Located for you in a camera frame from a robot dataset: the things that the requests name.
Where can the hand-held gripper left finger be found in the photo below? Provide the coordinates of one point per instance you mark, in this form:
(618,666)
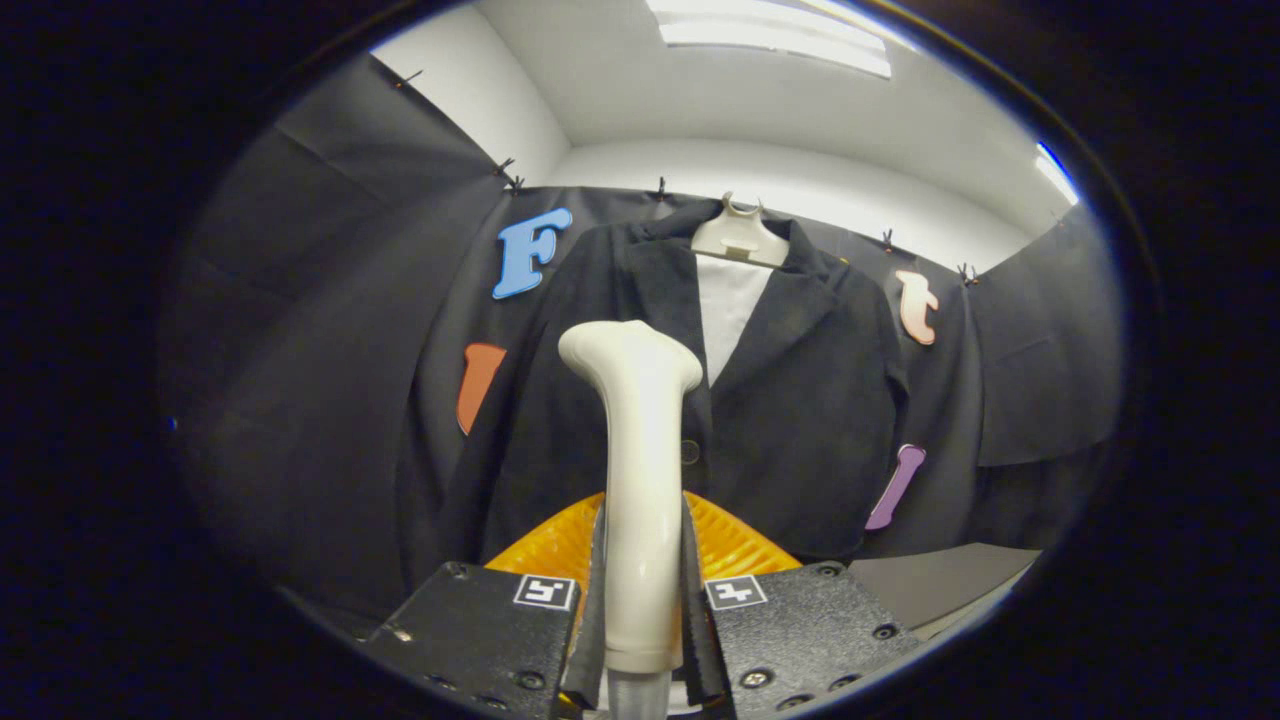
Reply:
(590,660)

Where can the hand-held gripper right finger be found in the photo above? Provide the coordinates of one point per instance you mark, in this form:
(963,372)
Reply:
(700,660)

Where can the black suit jacket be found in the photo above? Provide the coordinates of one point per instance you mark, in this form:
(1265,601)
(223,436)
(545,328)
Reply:
(800,400)

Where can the grey cabinet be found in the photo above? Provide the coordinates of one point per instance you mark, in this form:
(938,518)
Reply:
(940,580)

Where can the white plastic hanger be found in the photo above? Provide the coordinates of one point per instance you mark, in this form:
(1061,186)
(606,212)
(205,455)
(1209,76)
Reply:
(740,240)

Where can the black backdrop cloth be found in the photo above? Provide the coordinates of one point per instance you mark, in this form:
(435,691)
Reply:
(350,300)

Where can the row of black clips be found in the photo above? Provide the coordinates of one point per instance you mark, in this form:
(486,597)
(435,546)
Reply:
(660,187)

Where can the small ceiling light panel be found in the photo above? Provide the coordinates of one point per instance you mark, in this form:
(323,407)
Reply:
(1058,175)

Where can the large ceiling light panel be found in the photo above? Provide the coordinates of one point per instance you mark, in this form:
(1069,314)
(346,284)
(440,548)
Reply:
(770,35)

